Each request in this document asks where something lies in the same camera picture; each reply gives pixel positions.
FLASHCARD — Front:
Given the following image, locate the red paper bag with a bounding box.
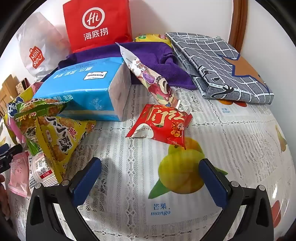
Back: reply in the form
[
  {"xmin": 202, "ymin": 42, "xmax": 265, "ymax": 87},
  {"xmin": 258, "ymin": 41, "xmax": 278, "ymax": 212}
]
[{"xmin": 63, "ymin": 0, "xmax": 133, "ymax": 52}]

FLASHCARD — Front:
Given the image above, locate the wooden door frame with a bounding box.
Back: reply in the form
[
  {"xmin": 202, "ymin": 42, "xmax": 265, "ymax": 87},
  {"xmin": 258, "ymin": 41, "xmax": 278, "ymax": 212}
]
[{"xmin": 228, "ymin": 0, "xmax": 249, "ymax": 55}]

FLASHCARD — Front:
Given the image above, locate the red snack packet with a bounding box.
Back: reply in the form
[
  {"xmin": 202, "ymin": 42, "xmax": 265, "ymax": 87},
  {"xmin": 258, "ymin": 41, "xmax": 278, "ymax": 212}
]
[{"xmin": 125, "ymin": 104, "xmax": 193, "ymax": 150}]

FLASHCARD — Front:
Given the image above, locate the green snack packet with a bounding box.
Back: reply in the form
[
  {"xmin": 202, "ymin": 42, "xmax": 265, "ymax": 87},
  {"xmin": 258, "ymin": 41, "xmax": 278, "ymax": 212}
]
[{"xmin": 14, "ymin": 98, "xmax": 67, "ymax": 156}]

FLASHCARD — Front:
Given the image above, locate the yellow triangular snack packet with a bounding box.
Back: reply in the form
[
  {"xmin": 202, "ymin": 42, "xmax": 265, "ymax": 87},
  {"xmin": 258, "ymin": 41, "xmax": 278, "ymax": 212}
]
[{"xmin": 36, "ymin": 116, "xmax": 96, "ymax": 183}]

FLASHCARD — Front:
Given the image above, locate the purple towel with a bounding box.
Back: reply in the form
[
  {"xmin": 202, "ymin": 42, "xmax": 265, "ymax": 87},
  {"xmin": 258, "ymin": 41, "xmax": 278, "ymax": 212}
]
[{"xmin": 46, "ymin": 42, "xmax": 197, "ymax": 91}]

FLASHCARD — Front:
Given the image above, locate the fruit print tablecloth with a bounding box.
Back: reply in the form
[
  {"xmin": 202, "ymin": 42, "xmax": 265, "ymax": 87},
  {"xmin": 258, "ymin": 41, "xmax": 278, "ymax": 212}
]
[{"xmin": 0, "ymin": 79, "xmax": 296, "ymax": 241}]

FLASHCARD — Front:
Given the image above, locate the yellow packet blue lettering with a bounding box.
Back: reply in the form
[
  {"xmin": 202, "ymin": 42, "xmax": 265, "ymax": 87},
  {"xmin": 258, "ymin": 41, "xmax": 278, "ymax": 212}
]
[{"xmin": 5, "ymin": 95, "xmax": 25, "ymax": 144}]

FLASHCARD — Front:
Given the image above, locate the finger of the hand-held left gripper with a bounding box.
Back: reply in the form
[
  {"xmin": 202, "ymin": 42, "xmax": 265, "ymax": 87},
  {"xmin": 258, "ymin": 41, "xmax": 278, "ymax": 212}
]
[{"xmin": 0, "ymin": 144, "xmax": 23, "ymax": 163}]

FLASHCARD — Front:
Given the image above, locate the yellow snack bag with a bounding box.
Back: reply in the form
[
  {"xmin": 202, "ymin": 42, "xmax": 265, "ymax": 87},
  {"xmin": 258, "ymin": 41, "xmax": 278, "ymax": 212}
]
[{"xmin": 133, "ymin": 34, "xmax": 173, "ymax": 48}]

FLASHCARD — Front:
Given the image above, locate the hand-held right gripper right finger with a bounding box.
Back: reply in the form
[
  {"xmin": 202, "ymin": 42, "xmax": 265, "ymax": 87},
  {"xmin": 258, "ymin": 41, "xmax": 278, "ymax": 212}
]
[{"xmin": 198, "ymin": 158, "xmax": 273, "ymax": 241}]

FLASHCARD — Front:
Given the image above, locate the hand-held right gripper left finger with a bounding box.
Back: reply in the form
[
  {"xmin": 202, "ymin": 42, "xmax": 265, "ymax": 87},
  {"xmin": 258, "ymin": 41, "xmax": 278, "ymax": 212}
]
[{"xmin": 26, "ymin": 158, "xmax": 102, "ymax": 241}]

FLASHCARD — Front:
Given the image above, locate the blue tissue pack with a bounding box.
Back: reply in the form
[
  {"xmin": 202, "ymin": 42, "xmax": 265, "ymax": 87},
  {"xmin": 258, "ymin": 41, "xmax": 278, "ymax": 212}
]
[{"xmin": 33, "ymin": 57, "xmax": 132, "ymax": 122}]

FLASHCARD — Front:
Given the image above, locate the cartoon print snack packet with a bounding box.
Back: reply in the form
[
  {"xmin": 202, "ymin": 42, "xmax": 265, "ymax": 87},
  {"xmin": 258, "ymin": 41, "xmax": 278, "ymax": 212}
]
[{"xmin": 119, "ymin": 44, "xmax": 192, "ymax": 114}]

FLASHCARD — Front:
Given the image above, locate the grey checked folded cloth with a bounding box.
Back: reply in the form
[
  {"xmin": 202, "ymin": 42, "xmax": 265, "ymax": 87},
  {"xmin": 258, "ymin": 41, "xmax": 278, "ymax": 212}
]
[{"xmin": 166, "ymin": 32, "xmax": 274, "ymax": 105}]

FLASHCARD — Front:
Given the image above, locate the white plastic bag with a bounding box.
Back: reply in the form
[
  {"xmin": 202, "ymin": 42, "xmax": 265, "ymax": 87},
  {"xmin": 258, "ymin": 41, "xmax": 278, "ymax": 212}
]
[{"xmin": 17, "ymin": 11, "xmax": 71, "ymax": 81}]

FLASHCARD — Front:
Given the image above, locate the wooden furniture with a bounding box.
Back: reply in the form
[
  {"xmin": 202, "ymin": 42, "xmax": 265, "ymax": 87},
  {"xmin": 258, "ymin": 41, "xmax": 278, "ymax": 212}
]
[{"xmin": 0, "ymin": 74, "xmax": 20, "ymax": 116}]

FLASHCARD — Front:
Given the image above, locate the white snack packet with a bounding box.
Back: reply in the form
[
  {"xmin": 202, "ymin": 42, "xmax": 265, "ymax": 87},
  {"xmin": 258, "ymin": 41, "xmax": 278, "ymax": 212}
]
[{"xmin": 28, "ymin": 152, "xmax": 59, "ymax": 188}]

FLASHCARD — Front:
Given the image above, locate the person's left hand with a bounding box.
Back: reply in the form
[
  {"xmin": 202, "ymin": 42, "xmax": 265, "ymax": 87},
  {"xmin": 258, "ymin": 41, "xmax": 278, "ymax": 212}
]
[{"xmin": 0, "ymin": 174, "xmax": 11, "ymax": 216}]

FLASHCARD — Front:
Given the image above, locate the patterned dark red box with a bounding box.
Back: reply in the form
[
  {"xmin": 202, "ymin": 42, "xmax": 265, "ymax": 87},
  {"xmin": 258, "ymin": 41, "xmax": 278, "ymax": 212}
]
[{"xmin": 15, "ymin": 79, "xmax": 29, "ymax": 93}]

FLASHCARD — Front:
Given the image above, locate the pink snack packet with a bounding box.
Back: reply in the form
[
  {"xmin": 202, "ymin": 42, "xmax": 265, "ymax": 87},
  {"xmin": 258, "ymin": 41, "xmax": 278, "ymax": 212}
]
[{"xmin": 9, "ymin": 153, "xmax": 31, "ymax": 197}]

